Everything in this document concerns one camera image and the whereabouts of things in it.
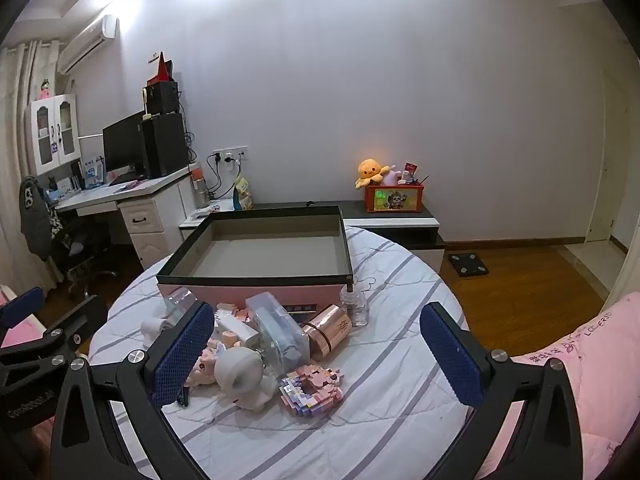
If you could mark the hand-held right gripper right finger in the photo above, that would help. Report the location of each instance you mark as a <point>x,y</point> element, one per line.
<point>450,355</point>

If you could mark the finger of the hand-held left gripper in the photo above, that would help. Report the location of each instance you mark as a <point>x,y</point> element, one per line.
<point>75,322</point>
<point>21,307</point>

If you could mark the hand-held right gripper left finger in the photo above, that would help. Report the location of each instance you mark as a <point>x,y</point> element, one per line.
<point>182,355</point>

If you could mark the pink doll figure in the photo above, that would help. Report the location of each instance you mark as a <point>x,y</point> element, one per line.
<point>205,365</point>

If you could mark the white plastic gadget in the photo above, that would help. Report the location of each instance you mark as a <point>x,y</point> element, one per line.
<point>152,327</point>

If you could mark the white astronaut figure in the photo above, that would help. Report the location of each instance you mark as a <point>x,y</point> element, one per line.
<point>240,370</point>

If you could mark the pink storage box black rim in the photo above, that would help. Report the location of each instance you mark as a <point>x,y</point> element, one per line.
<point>225,290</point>

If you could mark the clear plastic box blue contents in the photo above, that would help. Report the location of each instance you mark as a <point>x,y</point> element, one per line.
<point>277,335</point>

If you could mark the rose gold tin can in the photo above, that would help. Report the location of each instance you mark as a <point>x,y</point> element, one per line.
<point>327,332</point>

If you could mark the pink purple block figure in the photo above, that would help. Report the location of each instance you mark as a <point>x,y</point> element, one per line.
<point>310,390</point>

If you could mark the pink pillow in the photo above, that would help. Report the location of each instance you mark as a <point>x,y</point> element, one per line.
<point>17,333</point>

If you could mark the white rectangular box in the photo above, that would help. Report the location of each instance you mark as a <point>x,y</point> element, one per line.
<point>232,327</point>

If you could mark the white striped bedsheet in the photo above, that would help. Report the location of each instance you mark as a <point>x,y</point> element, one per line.
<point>380,360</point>

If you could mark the black office chair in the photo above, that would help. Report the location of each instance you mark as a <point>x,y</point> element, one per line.
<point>85,250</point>

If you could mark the black bathroom scale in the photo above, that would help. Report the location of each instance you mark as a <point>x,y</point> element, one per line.
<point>467,265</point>

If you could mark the dark grey jacket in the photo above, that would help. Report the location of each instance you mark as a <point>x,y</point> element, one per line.
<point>35,215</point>

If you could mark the glass bottle with wooden stick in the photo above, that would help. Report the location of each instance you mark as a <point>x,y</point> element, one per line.
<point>356,310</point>

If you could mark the white desk with drawers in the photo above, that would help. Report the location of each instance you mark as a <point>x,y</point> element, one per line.
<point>145,220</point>

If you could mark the blue and gold box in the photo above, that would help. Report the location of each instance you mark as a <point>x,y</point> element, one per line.
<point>300,312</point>

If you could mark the black and white low cabinet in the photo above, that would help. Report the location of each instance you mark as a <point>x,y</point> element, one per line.
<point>400,225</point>

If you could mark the beige curtain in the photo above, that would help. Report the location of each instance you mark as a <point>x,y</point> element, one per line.
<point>12,160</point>

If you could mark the pink quilt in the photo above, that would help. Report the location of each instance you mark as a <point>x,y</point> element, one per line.
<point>600,360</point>

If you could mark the blue and white box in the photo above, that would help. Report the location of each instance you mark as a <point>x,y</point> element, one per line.
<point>94,172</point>

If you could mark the red printed storage box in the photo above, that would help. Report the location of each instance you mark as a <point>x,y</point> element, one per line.
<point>395,200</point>

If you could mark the clear bottle orange cap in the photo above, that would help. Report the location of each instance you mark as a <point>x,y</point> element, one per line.
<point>200,185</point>

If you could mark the yellow snack bag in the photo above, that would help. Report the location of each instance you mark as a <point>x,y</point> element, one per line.
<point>244,192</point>

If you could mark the white glass-door cabinet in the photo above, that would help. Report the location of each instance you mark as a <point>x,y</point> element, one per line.
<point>50,130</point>

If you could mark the black computer monitor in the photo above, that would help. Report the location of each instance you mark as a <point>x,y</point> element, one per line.
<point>122,142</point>

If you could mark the pink plush toy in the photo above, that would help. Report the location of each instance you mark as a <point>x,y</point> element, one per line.
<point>391,176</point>

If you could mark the black computer tower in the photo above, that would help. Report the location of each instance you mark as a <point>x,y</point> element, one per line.
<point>165,145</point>

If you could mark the orange octopus plush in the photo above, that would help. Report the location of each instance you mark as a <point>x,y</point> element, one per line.
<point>371,170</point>

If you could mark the small pink doll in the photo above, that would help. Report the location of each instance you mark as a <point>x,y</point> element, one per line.
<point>45,90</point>

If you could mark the black speaker box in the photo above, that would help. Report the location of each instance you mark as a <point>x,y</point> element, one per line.
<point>162,97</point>

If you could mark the white door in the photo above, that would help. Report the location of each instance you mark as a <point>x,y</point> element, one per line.
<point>607,160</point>

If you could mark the red triangular ornament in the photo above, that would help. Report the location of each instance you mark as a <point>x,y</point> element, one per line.
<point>161,67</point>

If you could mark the white air conditioner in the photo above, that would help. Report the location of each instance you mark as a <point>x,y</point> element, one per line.
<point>85,45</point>

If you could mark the white wall power outlet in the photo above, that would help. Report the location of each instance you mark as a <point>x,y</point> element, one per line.
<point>230,154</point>

